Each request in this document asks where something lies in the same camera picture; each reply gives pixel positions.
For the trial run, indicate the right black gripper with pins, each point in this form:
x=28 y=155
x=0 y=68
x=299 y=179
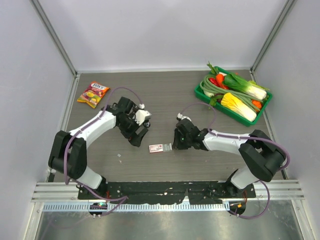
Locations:
x=177 y=144

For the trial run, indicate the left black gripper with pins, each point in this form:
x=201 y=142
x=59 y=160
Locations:
x=135 y=139

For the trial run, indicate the red staple box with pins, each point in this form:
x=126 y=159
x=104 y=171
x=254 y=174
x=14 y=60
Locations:
x=160 y=148

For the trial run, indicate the black large stapler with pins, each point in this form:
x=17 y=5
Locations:
x=146 y=124

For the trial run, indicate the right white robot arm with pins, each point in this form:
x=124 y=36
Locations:
x=263 y=157

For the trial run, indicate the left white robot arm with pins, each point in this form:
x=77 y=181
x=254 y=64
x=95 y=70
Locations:
x=68 y=154

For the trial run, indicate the green plastic tray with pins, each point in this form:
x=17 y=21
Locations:
x=215 y=100

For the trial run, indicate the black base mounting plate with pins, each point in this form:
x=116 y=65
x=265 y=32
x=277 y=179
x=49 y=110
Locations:
x=167 y=192

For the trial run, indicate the green long beans toy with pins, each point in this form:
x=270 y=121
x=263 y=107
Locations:
x=208 y=87

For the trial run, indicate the yellow napa cabbage toy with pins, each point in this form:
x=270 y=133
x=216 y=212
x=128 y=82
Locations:
x=236 y=105

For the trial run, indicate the red chili pepper toy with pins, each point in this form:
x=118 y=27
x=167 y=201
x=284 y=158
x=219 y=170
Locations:
x=214 y=81

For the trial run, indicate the orange candy bag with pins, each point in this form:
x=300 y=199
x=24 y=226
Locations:
x=93 y=94

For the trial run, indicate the small orange carrot toy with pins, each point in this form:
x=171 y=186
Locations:
x=257 y=104

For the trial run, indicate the green bok choy toy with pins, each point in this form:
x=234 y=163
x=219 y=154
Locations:
x=239 y=84

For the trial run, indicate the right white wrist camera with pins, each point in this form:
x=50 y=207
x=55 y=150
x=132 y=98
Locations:
x=181 y=117

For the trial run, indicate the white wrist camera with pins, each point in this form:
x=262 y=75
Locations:
x=141 y=114
x=181 y=117

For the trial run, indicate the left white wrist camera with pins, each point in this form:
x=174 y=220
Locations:
x=141 y=114

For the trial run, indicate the white slotted cable duct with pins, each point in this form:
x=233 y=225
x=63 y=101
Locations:
x=126 y=208

